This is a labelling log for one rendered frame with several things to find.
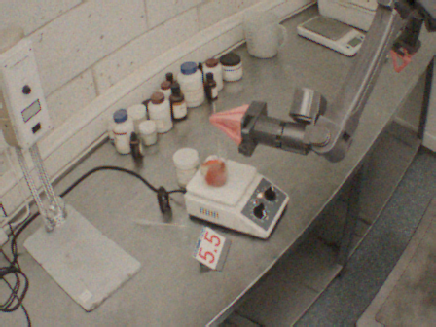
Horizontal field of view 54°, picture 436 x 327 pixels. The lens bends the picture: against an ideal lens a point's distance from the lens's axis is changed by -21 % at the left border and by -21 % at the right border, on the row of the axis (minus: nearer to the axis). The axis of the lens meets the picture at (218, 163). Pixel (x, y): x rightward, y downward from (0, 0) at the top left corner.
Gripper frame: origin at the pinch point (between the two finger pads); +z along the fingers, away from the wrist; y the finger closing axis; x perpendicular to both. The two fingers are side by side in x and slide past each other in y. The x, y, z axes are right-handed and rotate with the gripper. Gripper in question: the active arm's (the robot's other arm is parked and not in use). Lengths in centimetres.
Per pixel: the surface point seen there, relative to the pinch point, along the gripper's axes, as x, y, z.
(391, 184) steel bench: 93, -91, -40
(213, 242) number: 23.9, 11.7, -2.7
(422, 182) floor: 102, -107, -59
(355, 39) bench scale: 24, -93, -16
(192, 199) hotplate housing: 19.3, 5.3, 4.8
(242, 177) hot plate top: 17.1, -2.6, -3.9
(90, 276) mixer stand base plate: 24.5, 32.6, 19.4
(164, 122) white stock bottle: 22.2, -20.0, 25.7
